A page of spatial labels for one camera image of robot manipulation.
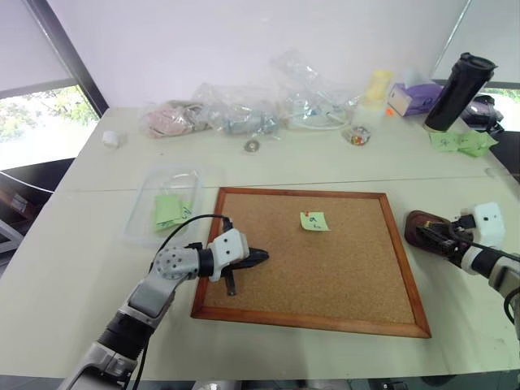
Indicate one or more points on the clear bag with grey contents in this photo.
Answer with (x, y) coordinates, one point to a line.
(239, 115)

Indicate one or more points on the black bag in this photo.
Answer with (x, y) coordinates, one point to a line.
(483, 111)

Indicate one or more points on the black window frame post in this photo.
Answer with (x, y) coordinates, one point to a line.
(71, 57)

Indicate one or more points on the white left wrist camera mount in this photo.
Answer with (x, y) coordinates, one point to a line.
(230, 248)

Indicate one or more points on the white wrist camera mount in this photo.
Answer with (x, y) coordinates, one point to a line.
(230, 248)
(487, 223)

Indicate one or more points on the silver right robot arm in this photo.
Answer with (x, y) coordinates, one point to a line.
(493, 270)

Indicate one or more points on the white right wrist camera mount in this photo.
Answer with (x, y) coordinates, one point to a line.
(487, 223)

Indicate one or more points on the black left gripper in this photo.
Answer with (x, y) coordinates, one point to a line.
(242, 265)

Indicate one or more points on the black travel tumbler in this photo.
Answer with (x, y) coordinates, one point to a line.
(457, 93)

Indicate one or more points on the crumpled clear plastic bag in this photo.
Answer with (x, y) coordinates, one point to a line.
(313, 89)

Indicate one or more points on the wood framed cork board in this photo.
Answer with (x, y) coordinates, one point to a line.
(325, 268)

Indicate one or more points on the small orange scrap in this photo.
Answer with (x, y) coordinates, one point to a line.
(389, 111)

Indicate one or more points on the small metal disc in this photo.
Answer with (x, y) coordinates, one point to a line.
(252, 145)

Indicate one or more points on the dark brown oval tray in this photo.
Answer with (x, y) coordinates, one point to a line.
(414, 237)

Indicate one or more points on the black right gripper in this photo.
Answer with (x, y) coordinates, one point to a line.
(455, 241)

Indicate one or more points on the clear pushpin container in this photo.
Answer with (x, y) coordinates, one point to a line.
(357, 135)

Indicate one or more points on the small white cap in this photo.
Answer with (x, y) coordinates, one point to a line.
(109, 138)

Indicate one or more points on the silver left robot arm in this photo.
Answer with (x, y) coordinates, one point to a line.
(151, 290)

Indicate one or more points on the clear plastic box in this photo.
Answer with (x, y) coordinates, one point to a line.
(170, 203)

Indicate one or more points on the yellow and white bottle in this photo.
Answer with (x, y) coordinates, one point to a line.
(375, 95)

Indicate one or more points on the clear bag with pink contents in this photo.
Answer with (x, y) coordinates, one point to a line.
(168, 120)

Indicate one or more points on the green sticky note with writing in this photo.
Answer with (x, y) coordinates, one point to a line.
(314, 222)
(167, 212)

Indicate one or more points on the crumpled green paper notes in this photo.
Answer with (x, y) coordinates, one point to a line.
(463, 143)

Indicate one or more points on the purple tissue box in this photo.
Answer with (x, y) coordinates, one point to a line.
(414, 97)

